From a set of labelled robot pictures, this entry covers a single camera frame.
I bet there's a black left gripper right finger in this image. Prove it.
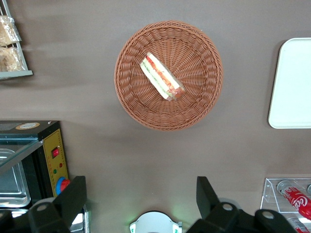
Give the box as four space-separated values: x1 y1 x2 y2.
186 176 297 233

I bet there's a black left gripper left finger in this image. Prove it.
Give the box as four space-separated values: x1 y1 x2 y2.
0 176 87 233

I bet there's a round brown wicker basket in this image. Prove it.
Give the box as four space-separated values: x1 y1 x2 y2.
114 20 224 132

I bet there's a plastic wrapped sandwich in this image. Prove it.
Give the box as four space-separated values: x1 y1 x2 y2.
140 52 186 102

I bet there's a white plastic tray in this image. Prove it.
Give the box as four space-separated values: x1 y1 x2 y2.
268 37 311 129

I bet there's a stainless steel pan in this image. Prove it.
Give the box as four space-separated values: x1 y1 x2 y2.
0 148 32 208

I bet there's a clear acrylic can box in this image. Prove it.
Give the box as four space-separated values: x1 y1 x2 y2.
260 177 311 233

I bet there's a black yellow food warmer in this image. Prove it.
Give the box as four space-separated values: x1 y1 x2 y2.
0 120 71 212

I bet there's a bagged bread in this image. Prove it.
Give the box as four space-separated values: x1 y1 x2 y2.
0 46 26 72
0 15 22 47

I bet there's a grey wire display rack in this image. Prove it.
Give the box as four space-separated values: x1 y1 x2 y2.
0 0 34 80

